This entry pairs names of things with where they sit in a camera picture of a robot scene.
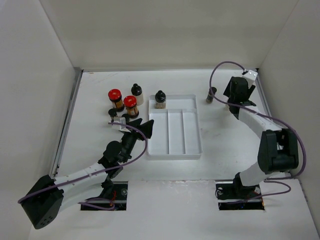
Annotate knob-cap jar tan chunks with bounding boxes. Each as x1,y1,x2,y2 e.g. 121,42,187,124
154,90,167,109

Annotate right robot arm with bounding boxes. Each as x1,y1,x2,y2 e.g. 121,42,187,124
147,76,299,200

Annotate clear-lid grinder white powder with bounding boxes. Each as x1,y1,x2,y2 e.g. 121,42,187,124
224,103,231,111

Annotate white plastic organizer tray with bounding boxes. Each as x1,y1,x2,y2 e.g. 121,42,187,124
147,94,203,161

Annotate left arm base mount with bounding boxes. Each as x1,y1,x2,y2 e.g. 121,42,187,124
80,181,129,211

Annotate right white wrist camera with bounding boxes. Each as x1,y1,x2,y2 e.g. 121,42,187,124
242,70,258,88

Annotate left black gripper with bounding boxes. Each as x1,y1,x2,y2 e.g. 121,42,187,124
120,118,153,163

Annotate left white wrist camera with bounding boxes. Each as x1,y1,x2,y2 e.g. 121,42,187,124
108,117,129,132

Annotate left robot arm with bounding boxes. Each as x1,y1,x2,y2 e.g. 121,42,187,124
18,118,154,230

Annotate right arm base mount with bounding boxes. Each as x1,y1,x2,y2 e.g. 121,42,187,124
215,181,265,211

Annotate small spice jar black cap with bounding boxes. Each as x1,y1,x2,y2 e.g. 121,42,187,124
206,86,217,104

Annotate white powder bottle black cap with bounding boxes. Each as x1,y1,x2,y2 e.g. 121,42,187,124
131,83,144,106

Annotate red lid sauce jar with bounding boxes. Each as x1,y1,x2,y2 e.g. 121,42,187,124
108,88,125,112
123,95,139,119

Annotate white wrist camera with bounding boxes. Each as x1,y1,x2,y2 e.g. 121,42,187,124
242,70,258,88
108,117,129,132

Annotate small brown spice jar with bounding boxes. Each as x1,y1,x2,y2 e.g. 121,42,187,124
108,108,119,123
121,113,131,124

